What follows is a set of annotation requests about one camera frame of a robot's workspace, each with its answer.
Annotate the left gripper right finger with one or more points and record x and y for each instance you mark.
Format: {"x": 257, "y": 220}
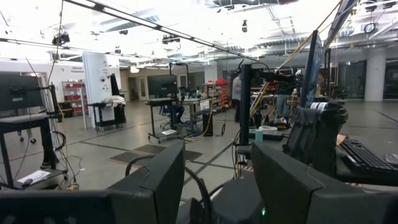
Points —
{"x": 289, "y": 199}

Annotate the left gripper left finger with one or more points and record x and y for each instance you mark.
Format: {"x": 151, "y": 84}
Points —
{"x": 161, "y": 186}

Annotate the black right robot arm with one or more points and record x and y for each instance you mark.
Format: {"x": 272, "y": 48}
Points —
{"x": 326, "y": 140}

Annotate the black desk with shelf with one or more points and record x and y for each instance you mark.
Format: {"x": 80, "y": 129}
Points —
{"x": 21, "y": 119}

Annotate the dark floor mat striped edge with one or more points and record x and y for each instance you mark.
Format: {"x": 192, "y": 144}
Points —
{"x": 149, "y": 152}

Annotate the small teal box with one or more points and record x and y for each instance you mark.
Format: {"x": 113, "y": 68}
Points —
{"x": 259, "y": 136}

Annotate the white round container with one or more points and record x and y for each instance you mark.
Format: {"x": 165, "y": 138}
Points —
{"x": 268, "y": 128}

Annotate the black computer keyboard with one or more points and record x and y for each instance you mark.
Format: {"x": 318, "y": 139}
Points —
{"x": 363, "y": 157}

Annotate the black workbench with equipment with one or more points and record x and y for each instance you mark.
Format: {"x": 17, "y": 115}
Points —
{"x": 186, "y": 102}

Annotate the black cart white cloth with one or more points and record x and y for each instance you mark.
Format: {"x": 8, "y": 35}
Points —
{"x": 107, "y": 115}

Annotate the black monitor pole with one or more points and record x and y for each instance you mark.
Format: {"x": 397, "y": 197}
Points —
{"x": 245, "y": 109}

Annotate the black display panel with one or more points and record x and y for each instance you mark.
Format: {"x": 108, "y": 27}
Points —
{"x": 161, "y": 85}

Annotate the person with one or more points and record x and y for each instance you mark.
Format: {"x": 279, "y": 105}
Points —
{"x": 237, "y": 93}

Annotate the red parts bin shelving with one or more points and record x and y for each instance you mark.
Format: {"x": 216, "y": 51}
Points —
{"x": 222, "y": 93}

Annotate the white cabinet panel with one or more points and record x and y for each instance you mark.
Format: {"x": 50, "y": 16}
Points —
{"x": 96, "y": 87}

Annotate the rack with red bins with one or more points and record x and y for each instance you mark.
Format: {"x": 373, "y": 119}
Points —
{"x": 74, "y": 98}

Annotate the black computer monitor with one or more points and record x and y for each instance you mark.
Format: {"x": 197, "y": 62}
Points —
{"x": 312, "y": 68}

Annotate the white round column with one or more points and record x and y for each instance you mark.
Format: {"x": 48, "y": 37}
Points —
{"x": 374, "y": 77}

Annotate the overhead light bar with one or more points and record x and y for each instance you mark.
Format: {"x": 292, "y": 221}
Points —
{"x": 174, "y": 33}

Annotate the black desk monitor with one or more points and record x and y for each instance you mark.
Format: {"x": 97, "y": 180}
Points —
{"x": 18, "y": 91}

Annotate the black hanging ceiling camera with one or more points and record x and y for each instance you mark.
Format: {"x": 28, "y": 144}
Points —
{"x": 244, "y": 26}

